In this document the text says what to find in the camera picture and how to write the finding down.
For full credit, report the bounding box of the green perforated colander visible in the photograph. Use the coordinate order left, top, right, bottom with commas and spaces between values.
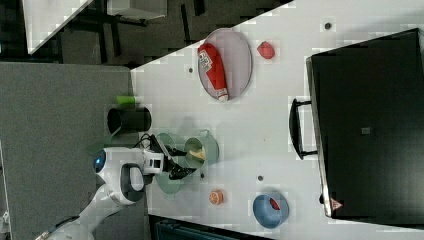
154, 133, 192, 195

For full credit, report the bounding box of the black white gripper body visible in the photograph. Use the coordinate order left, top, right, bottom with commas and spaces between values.
143, 135, 171, 175

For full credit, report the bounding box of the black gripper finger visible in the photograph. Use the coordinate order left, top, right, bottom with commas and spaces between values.
169, 166, 196, 180
168, 148, 188, 156

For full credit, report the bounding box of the orange slice toy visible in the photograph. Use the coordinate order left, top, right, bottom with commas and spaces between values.
209, 190, 224, 205

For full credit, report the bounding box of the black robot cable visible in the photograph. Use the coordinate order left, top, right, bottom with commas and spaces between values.
133, 133, 158, 150

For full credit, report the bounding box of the red ketchup bottle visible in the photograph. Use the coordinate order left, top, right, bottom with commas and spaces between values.
197, 43, 229, 102

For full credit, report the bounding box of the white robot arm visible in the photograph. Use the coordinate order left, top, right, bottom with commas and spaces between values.
35, 134, 195, 240

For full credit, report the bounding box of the black toaster oven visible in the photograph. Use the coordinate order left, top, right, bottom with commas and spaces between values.
305, 28, 424, 229

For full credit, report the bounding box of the grey round plate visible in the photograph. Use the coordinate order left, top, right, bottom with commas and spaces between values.
197, 28, 252, 100

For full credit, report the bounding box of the yellow banana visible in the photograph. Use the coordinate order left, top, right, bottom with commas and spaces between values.
189, 149, 206, 161

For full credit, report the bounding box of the black cylinder container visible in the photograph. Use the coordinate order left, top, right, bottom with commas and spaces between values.
107, 108, 152, 134

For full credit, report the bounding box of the red strawberry toy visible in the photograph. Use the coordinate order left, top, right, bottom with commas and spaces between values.
257, 41, 275, 60

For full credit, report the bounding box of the red toy in bowl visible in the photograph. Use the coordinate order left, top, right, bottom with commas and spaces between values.
269, 198, 280, 210

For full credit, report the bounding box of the blue bowl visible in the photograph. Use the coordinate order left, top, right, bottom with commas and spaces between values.
252, 192, 289, 229

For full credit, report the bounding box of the green mug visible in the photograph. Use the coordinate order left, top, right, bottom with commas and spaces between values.
184, 129, 219, 168

